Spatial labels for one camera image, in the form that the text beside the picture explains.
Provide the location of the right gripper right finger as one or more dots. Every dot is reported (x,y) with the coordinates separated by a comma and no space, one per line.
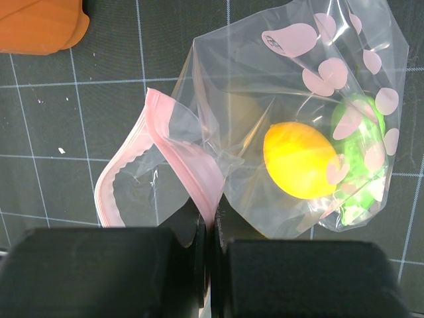
(253,276)

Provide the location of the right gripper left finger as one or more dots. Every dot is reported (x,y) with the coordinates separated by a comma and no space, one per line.
(109,272)

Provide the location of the yellow orange toy fruit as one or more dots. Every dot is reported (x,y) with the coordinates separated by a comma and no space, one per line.
(296,157)

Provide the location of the pink dotted zip bag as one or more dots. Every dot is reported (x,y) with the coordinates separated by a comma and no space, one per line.
(293,63)

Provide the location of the long green toy vegetable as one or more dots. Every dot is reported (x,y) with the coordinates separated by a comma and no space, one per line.
(358,129)

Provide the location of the orange plastic basket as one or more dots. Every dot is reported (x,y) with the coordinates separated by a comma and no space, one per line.
(41,27)

